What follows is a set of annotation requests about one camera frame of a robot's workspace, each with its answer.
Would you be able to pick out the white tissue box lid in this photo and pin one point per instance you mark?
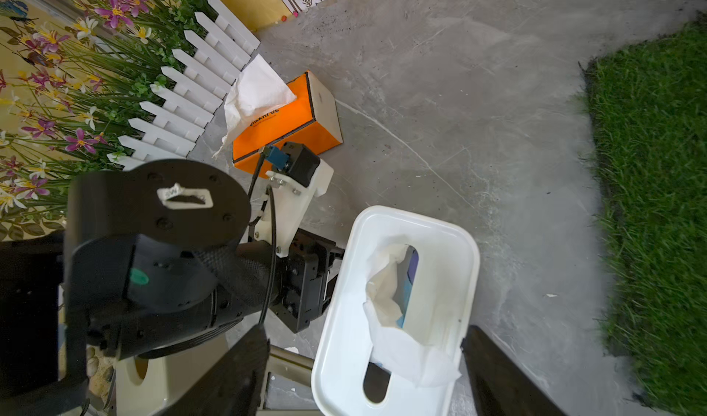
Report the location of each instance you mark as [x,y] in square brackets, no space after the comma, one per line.
[345,381]

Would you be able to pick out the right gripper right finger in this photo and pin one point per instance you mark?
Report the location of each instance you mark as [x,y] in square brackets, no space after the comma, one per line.
[498,385]

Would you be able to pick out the orange tissue pack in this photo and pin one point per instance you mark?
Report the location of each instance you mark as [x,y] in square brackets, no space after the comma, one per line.
[262,110]

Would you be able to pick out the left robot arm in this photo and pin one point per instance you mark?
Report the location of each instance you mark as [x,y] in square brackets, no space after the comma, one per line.
[152,262]

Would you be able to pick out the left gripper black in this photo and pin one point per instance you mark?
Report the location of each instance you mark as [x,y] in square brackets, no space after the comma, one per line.
[304,280]

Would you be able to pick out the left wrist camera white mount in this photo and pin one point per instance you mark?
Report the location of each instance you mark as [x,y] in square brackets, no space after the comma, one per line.
[296,178]

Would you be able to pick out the white fence flower planter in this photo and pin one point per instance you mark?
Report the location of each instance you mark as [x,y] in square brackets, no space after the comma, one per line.
[105,85]

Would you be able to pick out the green artificial grass mat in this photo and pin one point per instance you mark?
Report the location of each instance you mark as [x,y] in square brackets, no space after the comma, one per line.
[647,105]

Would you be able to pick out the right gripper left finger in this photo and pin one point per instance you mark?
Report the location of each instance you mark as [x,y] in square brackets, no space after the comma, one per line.
[233,385]

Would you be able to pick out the beige tissue box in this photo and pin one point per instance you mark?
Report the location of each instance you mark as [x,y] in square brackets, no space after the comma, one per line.
[146,387]

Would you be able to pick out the olive green frame tray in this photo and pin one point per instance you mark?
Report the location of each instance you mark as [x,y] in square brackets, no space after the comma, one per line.
[287,373]

